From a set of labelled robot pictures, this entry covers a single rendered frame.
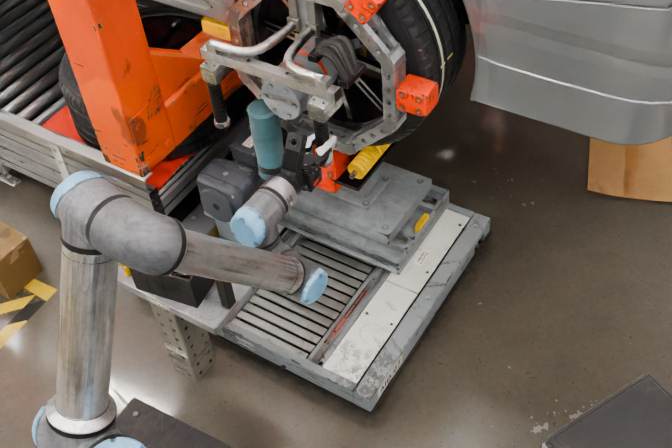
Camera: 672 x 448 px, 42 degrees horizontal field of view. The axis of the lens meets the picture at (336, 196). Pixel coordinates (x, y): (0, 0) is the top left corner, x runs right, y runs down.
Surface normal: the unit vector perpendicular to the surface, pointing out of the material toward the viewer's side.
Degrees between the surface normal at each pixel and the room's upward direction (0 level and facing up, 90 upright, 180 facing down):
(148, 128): 90
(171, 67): 90
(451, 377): 0
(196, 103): 90
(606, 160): 1
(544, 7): 90
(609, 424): 0
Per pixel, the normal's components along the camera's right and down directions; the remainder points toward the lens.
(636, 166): -0.05, -0.71
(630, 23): -0.52, 0.63
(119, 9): 0.84, 0.33
